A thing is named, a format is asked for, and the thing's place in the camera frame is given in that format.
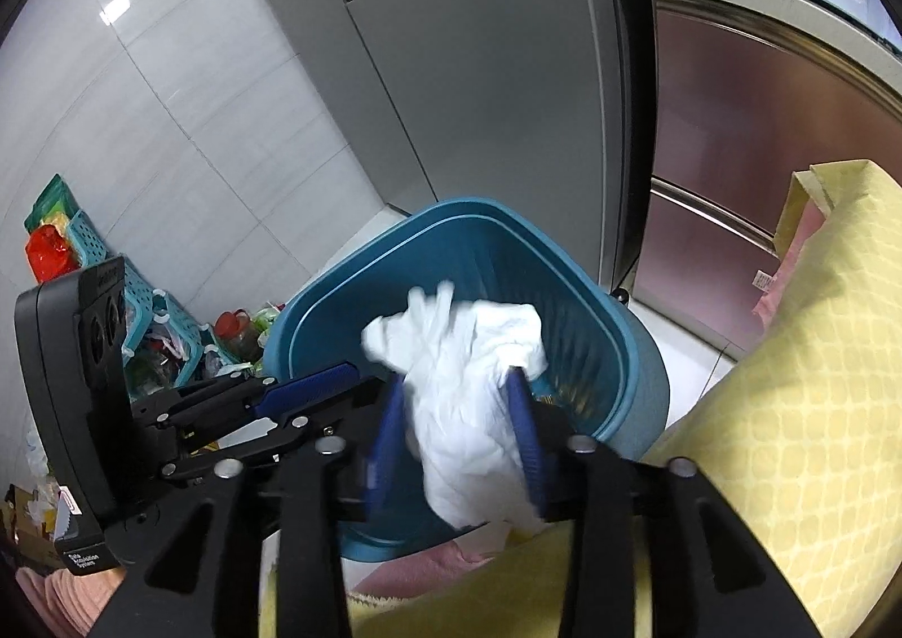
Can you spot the blue trash bin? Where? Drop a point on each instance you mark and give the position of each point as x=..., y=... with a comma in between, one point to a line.
x=493, y=257

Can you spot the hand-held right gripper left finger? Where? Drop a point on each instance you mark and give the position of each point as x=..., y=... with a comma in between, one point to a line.
x=384, y=448

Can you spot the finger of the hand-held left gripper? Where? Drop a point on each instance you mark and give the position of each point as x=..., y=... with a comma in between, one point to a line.
x=310, y=390
x=338, y=407

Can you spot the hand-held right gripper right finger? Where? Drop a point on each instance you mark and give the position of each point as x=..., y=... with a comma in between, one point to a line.
x=525, y=434

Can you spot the green plastic bag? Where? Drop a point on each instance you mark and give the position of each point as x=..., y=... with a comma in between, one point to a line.
x=49, y=201

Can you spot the white tissue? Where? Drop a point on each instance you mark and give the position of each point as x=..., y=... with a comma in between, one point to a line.
x=458, y=398

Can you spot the grey refrigerator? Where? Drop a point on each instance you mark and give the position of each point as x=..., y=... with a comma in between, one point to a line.
x=458, y=46

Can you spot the red lid glass jar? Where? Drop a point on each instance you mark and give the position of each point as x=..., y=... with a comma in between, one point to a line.
x=234, y=335

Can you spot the person's left forearm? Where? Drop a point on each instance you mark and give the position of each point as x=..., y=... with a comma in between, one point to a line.
x=63, y=599

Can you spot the teal plastic basket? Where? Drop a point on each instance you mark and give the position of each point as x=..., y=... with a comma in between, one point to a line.
x=162, y=321

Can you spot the cardboard box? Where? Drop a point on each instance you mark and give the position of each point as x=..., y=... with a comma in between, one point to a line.
x=28, y=532

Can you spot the red plastic bag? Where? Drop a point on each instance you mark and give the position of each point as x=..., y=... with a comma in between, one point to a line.
x=49, y=254

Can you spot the yellow checked cloth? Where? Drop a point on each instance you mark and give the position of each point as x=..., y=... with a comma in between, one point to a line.
x=810, y=363

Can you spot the mauve kitchen base cabinet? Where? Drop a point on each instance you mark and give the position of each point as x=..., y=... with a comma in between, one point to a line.
x=740, y=117

